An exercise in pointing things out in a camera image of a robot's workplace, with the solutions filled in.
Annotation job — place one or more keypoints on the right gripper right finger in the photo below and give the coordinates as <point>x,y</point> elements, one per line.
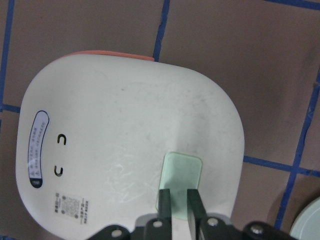
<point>195,212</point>

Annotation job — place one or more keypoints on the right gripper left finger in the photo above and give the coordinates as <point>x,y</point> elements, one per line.
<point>165,213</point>

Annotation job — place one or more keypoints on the white rice cooker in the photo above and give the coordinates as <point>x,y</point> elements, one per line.
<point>94,131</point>

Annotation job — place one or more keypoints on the right green plate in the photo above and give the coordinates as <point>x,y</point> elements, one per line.
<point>307,224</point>

